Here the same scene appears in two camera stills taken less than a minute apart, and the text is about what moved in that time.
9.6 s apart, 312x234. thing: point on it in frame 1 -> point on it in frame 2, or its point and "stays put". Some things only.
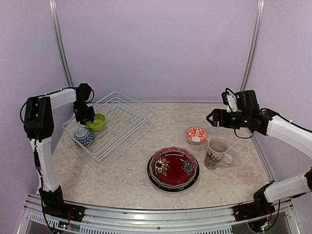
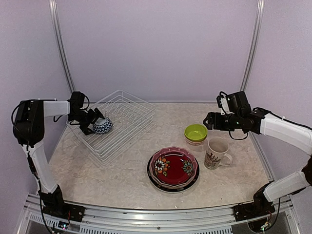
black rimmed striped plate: [169, 190] stays put
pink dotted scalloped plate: [173, 167] stays put
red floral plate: [173, 167] stays put
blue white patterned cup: [84, 136] -> [102, 126]
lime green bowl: [100, 120] -> [195, 132]
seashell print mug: [215, 155] stays put
